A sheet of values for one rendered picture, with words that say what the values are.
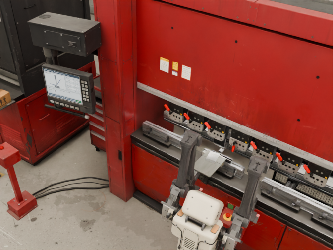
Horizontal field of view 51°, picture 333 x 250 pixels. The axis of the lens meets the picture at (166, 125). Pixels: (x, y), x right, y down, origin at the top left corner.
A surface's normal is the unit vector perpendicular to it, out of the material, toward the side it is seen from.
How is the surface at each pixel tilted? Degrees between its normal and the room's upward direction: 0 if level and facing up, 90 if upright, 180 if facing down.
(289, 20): 90
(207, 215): 48
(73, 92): 90
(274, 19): 90
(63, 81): 90
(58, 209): 0
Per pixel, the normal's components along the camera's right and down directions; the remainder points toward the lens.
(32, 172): 0.04, -0.80
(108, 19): -0.59, 0.46
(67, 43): -0.36, 0.54
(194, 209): -0.36, -0.18
